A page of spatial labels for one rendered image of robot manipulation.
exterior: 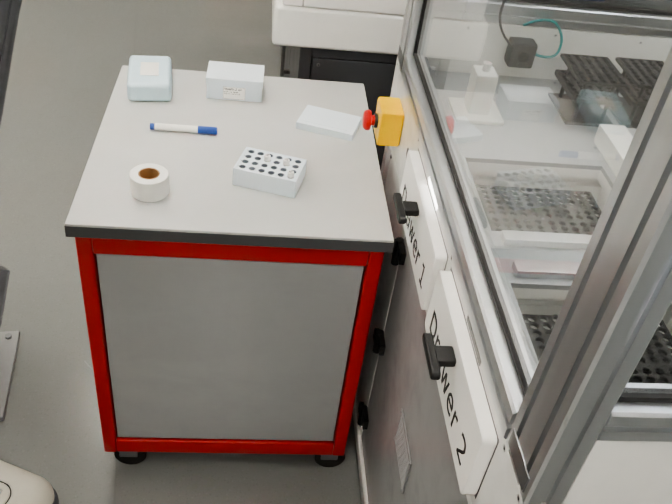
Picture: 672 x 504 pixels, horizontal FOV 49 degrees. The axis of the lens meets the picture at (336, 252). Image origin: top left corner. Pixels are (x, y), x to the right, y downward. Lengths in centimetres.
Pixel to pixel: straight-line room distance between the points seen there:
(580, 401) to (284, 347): 96
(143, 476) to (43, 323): 61
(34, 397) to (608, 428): 163
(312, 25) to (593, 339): 138
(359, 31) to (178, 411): 100
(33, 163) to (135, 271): 156
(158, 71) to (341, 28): 46
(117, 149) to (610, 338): 114
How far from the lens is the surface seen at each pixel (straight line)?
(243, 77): 172
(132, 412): 173
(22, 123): 320
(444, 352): 95
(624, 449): 76
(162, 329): 153
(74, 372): 214
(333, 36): 190
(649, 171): 58
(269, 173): 143
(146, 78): 172
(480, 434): 86
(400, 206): 118
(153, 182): 138
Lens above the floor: 158
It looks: 39 degrees down
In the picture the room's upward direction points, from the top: 8 degrees clockwise
